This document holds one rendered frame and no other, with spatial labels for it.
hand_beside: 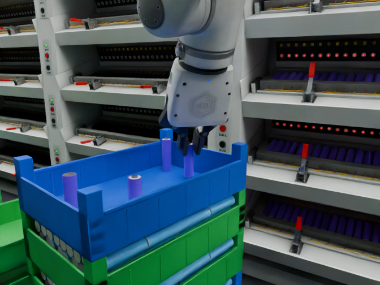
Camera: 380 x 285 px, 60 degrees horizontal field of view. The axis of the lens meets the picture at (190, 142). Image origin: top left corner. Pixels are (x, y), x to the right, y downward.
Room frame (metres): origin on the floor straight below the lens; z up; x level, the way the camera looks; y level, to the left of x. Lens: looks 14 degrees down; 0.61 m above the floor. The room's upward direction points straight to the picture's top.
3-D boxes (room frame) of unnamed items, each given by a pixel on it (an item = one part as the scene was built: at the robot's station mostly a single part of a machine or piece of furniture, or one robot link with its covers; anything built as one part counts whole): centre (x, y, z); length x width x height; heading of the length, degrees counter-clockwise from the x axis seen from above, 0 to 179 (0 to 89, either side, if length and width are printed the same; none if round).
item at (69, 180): (0.41, 0.16, 0.44); 0.02 x 0.02 x 0.06
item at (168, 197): (0.49, 0.08, 0.44); 0.30 x 0.20 x 0.08; 137
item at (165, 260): (0.49, 0.08, 0.36); 0.30 x 0.20 x 0.08; 137
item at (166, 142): (0.62, 0.05, 0.44); 0.02 x 0.02 x 0.06
